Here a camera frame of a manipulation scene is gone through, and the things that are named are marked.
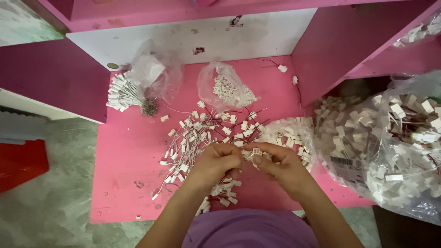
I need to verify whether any person's purple shirt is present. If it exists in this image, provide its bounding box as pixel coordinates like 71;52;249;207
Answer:
181;208;319;248

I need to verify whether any red plastic object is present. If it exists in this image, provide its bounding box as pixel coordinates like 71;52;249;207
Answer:
0;139;50;194

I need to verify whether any tied bundle of white-wired connectors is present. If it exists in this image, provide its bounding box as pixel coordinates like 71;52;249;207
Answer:
106;72;159;118

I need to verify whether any empty clear plastic bag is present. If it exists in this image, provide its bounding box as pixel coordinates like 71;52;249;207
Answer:
127;39;184;101

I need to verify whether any clear bag of connector housings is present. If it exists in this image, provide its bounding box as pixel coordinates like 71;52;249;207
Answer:
260;116;318;173

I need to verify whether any large bag of wired connectors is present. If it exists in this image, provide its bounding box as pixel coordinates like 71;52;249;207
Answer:
313;70;441;226

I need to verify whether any pile of white-wired connectors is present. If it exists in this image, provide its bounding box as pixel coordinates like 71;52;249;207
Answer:
152;100;271;201

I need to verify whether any grey corrugated sheet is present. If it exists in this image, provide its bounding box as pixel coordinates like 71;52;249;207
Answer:
0;110;49;145

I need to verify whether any white connector with red wire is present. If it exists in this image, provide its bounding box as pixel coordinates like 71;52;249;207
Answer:
292;75;302;108
259;59;288;73

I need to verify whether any person's right hand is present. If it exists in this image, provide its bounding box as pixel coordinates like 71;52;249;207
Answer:
243;141;313;201

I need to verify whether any clear bag of tiny connectors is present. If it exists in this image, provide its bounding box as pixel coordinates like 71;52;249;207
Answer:
197;62;260;111

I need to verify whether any pink wooden desk cabinet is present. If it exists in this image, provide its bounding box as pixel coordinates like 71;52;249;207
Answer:
0;0;441;224

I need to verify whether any clear bag on shelf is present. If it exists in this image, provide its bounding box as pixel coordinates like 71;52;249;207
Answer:
392;12;441;49

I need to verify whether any bunch of red-wired connectors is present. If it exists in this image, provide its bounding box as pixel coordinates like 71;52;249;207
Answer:
195;169;243;217

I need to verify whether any person's left hand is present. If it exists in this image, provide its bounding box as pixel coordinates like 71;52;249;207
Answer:
186;143;245;194

